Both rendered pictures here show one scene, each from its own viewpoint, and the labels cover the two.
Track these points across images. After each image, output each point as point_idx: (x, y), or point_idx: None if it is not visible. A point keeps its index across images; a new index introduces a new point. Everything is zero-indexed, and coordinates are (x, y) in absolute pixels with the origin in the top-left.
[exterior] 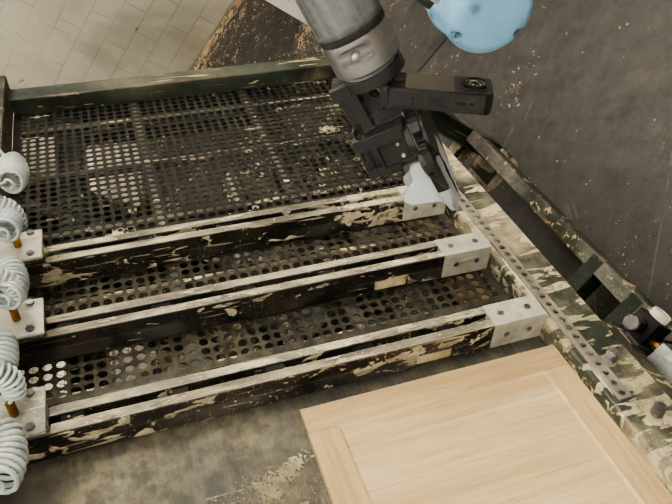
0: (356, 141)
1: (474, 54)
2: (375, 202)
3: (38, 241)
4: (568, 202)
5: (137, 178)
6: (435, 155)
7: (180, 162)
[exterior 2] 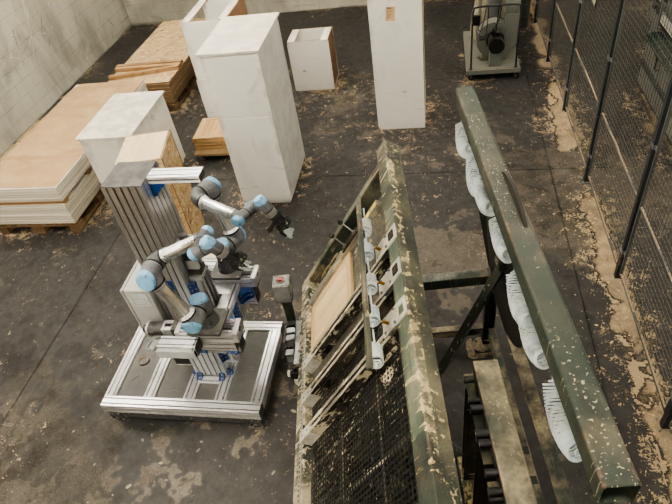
0: (240, 251)
1: None
2: (315, 416)
3: (383, 329)
4: None
5: (385, 437)
6: None
7: (371, 462)
